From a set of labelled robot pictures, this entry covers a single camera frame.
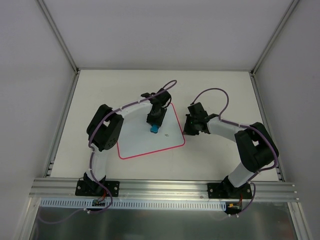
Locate right aluminium frame post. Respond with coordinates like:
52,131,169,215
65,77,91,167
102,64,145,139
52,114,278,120
249,0,302,136

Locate pink framed whiteboard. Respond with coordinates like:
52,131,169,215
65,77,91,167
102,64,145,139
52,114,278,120
117,102,186,160

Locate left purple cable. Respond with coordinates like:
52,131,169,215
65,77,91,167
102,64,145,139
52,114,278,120
37,79,178,223

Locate aluminium frame post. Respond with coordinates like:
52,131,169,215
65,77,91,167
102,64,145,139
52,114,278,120
249,0,302,136
35,0,80,178

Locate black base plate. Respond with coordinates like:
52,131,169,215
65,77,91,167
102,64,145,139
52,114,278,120
75,179,120,197
206,182,253,200

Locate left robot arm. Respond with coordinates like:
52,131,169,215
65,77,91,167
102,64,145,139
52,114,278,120
83,88,172,196

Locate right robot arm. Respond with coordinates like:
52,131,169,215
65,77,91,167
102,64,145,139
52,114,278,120
183,102,279,199

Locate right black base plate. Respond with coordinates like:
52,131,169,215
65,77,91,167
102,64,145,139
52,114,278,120
206,182,253,200

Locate aluminium mounting rail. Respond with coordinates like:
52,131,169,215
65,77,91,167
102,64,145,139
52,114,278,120
28,177,300,203

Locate left aluminium frame post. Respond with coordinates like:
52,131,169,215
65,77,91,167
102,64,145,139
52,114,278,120
35,0,80,178

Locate white slotted cable duct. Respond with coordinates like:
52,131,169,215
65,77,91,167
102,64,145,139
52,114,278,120
39,198,227,212

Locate blue bone-shaped eraser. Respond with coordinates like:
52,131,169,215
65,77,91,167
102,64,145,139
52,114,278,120
150,124,159,134

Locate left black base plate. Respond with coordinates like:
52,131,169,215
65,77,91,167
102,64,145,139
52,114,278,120
75,179,120,197

